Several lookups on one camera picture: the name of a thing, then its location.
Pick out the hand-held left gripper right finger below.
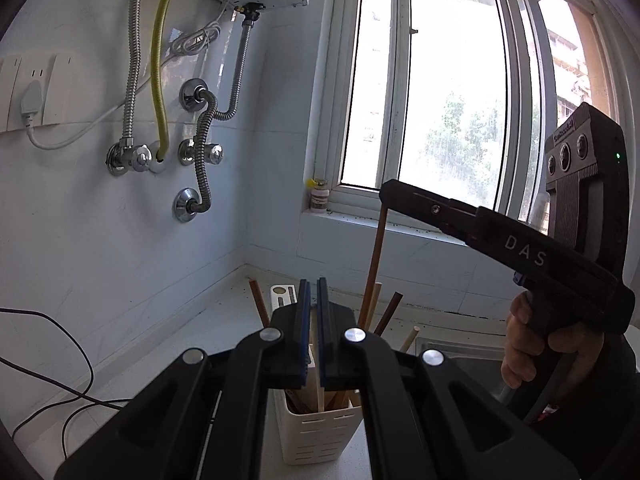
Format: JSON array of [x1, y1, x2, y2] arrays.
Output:
[[316, 277, 582, 480]]

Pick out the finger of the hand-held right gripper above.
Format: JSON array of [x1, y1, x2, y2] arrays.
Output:
[[378, 178, 482, 247]]

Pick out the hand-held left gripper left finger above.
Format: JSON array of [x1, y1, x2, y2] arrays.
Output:
[[52, 280, 312, 480]]

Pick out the dark brown chopstick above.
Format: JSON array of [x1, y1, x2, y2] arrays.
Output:
[[374, 291, 404, 337], [249, 280, 272, 329]]

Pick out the orange-brown chopstick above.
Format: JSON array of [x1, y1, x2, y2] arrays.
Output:
[[357, 199, 390, 332]]

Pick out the white plastic utensil holder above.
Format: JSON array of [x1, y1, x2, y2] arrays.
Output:
[[270, 284, 364, 466]]

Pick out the person's right forearm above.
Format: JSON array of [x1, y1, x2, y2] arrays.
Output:
[[520, 327, 640, 480]]

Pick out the person's right hand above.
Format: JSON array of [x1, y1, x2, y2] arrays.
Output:
[[502, 290, 607, 402]]

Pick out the white plastic bottle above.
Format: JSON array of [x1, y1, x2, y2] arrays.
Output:
[[529, 189, 552, 232]]

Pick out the small bottle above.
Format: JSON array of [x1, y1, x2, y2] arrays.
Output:
[[306, 176, 331, 215]]

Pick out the window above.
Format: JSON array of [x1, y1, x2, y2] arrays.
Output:
[[305, 0, 617, 233]]

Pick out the stainless steel sink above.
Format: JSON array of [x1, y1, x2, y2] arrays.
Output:
[[415, 334, 512, 397]]

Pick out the chrome angle valve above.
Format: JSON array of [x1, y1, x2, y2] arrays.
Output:
[[105, 136, 151, 177], [178, 138, 225, 167]]

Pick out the brass valve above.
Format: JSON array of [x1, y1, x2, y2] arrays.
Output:
[[234, 2, 266, 29]]

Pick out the white plug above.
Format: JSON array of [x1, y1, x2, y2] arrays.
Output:
[[20, 82, 49, 129]]

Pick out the chrome wall flange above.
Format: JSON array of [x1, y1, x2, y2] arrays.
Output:
[[178, 78, 207, 111], [173, 187, 201, 224]]

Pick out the steel flexible hose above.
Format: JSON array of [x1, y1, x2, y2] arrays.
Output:
[[122, 0, 152, 144], [192, 87, 221, 213], [214, 22, 254, 122]]

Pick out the black cable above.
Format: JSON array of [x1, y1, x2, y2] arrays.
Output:
[[0, 355, 134, 462], [0, 307, 99, 406]]

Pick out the coiled white cable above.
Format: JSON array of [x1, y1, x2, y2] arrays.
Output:
[[167, 7, 236, 59]]

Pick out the yellow gas hose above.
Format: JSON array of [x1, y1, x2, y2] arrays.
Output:
[[150, 0, 190, 159]]

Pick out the white power cable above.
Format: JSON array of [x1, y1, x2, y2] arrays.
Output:
[[25, 57, 173, 151]]

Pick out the white wall socket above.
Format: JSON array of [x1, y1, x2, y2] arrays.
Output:
[[0, 52, 71, 134]]

